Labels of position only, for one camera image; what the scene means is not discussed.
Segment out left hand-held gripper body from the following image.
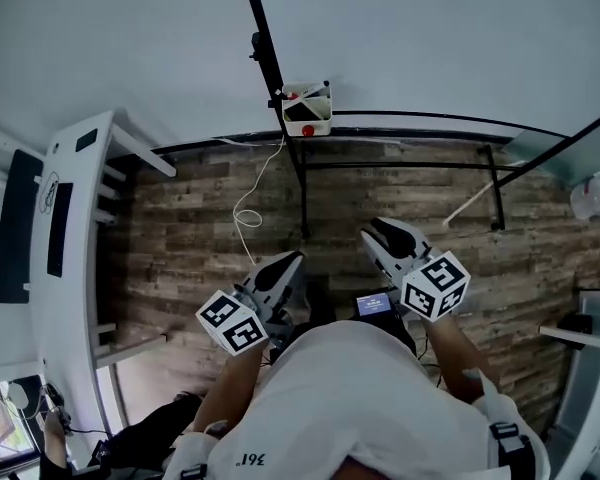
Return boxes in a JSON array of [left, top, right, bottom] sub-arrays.
[[195, 283, 295, 357]]

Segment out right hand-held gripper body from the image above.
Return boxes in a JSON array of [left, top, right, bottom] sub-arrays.
[[387, 247, 471, 323]]

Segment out white storage box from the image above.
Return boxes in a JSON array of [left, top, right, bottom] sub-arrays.
[[281, 81, 333, 138]]

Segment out person's right forearm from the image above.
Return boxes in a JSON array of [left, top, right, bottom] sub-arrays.
[[419, 312, 501, 405]]

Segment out person's left forearm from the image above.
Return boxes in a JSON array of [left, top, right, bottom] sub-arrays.
[[192, 340, 272, 440]]

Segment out small black box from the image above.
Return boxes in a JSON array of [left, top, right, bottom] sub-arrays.
[[557, 312, 594, 337]]

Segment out person's left shoe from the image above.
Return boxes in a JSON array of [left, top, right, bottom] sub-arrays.
[[304, 277, 339, 327]]

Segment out small screen device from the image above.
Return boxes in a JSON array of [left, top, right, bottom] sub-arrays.
[[354, 291, 395, 319]]

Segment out white rod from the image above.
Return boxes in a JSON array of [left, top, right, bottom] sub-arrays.
[[442, 181, 497, 228]]

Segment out person's white shirt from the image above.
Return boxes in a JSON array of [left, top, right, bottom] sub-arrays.
[[162, 320, 551, 480]]

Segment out glass table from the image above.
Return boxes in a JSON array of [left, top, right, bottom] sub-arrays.
[[499, 101, 600, 192]]

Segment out white side table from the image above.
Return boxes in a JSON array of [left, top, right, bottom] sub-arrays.
[[538, 287, 600, 480]]

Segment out black-capped white marker pen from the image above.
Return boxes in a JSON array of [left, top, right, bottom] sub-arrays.
[[298, 79, 331, 98]]

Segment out clear plastic bottle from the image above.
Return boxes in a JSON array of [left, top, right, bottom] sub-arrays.
[[569, 166, 600, 220]]

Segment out black keyboard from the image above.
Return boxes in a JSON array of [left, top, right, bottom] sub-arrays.
[[46, 182, 75, 279]]

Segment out small black device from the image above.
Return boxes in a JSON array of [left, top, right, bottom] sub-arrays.
[[74, 128, 99, 154]]

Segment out window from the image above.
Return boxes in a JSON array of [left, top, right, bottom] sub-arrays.
[[0, 381, 37, 469]]

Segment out white floor cable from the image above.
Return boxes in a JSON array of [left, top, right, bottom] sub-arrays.
[[213, 135, 287, 265]]

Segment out black cable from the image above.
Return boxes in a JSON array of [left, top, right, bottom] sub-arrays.
[[409, 332, 447, 385]]

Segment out white rack frame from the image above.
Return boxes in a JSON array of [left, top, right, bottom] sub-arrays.
[[27, 110, 177, 469]]

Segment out tangled earphone cable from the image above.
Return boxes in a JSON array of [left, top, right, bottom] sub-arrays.
[[39, 169, 62, 215]]

